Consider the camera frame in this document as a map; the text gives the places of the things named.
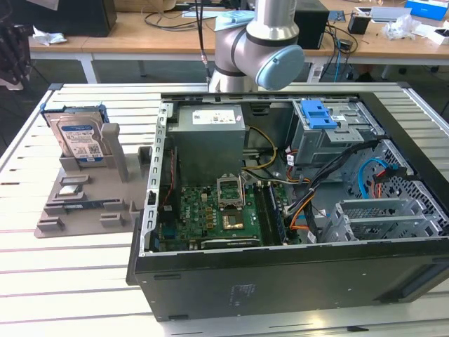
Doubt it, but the hard disk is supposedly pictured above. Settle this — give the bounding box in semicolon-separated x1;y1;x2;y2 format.
40;103;110;164

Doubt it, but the silver disk bay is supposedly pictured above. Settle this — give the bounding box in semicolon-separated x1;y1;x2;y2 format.
319;198;445;243

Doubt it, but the crumpled white paper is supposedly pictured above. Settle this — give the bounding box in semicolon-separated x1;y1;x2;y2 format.
32;25;68;46

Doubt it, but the black computer tower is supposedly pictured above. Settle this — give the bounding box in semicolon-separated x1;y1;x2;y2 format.
0;0;118;38

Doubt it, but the brown cardboard box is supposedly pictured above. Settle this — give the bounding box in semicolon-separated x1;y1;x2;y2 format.
114;0;176;13

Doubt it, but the brown parts rack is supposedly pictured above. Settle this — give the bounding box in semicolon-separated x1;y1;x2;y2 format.
34;122;155;239

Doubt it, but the dark RAM stick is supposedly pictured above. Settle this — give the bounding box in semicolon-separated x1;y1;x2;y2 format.
62;199;120;210

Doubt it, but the grey power supply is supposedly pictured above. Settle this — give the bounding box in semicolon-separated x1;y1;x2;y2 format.
167;104;250;177

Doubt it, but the green motherboard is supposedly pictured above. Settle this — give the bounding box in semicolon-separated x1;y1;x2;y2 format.
157;184;292;252

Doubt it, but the metal socket cover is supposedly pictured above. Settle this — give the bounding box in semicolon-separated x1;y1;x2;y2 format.
216;173;246;210

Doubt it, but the CPU socket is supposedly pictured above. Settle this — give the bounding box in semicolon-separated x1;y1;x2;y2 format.
222;207;246;231

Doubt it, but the black RAM slot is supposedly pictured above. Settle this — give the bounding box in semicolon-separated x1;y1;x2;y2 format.
254;185;273;246

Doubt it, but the black speaker box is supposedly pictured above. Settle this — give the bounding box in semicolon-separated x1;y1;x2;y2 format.
293;0;330;50

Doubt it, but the blue RAM stick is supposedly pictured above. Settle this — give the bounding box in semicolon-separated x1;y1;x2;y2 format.
268;183;288;245

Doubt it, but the blue plastic latch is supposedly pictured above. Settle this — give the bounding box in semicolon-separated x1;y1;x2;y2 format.
300;100;338;131

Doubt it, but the silver drive cage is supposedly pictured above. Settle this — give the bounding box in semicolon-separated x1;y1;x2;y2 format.
289;100;385;170

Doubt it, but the black PC case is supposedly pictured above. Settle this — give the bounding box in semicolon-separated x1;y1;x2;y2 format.
126;81;449;322

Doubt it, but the grey flat device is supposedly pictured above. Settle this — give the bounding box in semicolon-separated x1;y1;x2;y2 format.
370;6;413;24

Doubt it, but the crumpled clear plastic bag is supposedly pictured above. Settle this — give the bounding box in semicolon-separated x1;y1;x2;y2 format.
381;14;422;40

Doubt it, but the blue cardboard box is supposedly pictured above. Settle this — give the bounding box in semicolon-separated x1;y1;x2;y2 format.
403;0;449;20

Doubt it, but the white open box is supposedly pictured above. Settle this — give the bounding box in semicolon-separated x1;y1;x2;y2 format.
413;26;449;46

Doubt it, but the wooden desk white frame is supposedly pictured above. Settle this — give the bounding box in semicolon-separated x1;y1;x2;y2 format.
27;33;94;84
82;10;449;84

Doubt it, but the black desk cable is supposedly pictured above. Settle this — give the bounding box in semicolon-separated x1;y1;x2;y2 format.
144;12;217;33

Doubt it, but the thin red fan wire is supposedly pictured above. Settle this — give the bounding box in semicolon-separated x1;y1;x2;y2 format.
164;147;176;208

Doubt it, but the yellow and black wire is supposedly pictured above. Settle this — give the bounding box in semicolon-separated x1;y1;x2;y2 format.
243;126;278;173

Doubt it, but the grey mixed wire bundle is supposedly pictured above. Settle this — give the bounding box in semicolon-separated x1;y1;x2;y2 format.
245;168;311;186

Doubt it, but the blue hanging cable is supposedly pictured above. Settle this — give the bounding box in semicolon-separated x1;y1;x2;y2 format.
335;39;343;82

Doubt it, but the orange wire bundle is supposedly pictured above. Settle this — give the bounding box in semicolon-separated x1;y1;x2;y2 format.
287;195;316;232

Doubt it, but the black cable bundle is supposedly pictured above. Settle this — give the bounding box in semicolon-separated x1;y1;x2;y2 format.
304;138;383;243

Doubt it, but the blue data wire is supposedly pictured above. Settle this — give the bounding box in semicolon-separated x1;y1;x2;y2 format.
358;157;390;204

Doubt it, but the orange power wire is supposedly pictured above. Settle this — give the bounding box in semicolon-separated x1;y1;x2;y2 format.
371;166;408;201

